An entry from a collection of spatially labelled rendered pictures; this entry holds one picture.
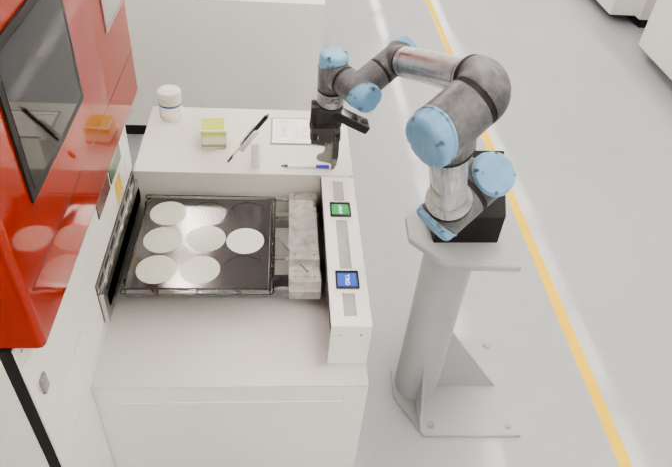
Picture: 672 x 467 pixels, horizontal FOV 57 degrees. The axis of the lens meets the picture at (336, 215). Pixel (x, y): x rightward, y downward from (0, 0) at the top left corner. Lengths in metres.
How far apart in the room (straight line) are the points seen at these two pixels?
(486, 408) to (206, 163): 1.40
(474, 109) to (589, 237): 2.27
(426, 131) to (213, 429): 0.90
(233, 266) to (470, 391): 1.25
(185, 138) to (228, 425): 0.86
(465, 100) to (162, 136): 1.06
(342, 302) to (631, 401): 1.60
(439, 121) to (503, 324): 1.74
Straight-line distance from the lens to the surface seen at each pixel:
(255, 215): 1.76
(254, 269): 1.61
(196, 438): 1.68
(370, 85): 1.54
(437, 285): 1.99
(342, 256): 1.57
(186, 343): 1.57
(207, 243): 1.69
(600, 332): 2.97
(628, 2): 5.98
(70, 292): 1.36
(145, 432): 1.67
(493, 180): 1.60
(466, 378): 2.52
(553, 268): 3.16
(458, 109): 1.20
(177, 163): 1.86
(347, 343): 1.47
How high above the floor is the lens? 2.06
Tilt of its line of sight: 41 degrees down
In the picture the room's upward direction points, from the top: 5 degrees clockwise
